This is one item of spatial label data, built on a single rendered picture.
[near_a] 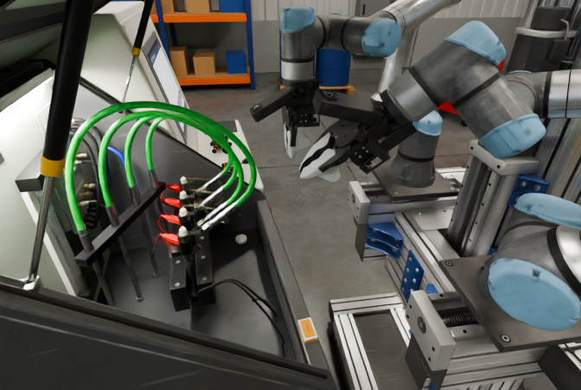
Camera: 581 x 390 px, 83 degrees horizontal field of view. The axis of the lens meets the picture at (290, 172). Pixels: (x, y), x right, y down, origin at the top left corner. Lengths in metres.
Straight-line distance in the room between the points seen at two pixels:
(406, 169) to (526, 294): 0.61
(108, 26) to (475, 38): 0.83
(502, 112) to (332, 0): 6.89
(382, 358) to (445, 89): 1.33
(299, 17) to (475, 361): 0.82
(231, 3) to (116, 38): 4.98
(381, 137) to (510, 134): 0.18
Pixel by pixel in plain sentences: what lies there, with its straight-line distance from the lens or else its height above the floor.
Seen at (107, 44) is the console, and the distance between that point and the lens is 1.03.
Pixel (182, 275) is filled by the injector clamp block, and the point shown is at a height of 0.98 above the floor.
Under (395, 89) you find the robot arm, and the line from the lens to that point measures 0.55.
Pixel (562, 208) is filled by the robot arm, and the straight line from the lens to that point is 0.76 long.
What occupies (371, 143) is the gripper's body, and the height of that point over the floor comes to 1.39.
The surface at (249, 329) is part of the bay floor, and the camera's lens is 0.96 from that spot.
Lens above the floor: 1.61
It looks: 30 degrees down
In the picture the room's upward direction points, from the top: straight up
